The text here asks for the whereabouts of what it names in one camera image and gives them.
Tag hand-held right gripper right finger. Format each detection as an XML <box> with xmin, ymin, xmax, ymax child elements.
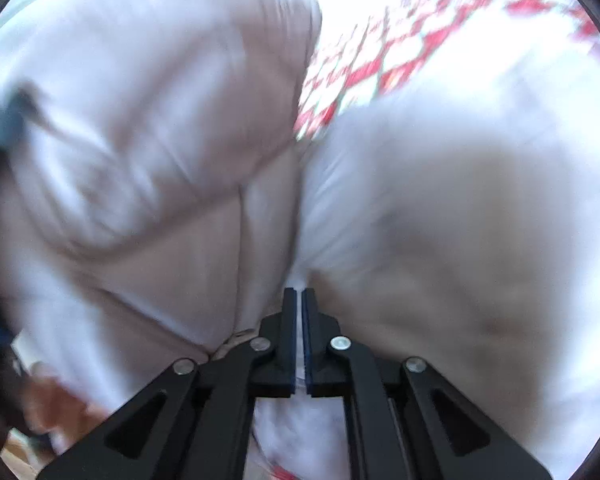
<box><xmin>302</xmin><ymin>287</ymin><xmax>553</xmax><ymax>480</ymax></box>

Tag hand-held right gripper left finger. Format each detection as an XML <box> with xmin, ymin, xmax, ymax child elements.
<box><xmin>37</xmin><ymin>287</ymin><xmax>299</xmax><ymax>480</ymax></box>

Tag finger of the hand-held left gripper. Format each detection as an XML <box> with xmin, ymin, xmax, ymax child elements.
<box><xmin>0</xmin><ymin>84</ymin><xmax>48</xmax><ymax>161</ymax></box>

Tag light grey quilted jacket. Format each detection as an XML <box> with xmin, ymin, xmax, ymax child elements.
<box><xmin>0</xmin><ymin>0</ymin><xmax>600</xmax><ymax>480</ymax></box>

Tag red checked printed bed sheet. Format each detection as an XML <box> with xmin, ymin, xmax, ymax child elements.
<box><xmin>294</xmin><ymin>0</ymin><xmax>600</xmax><ymax>142</ymax></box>

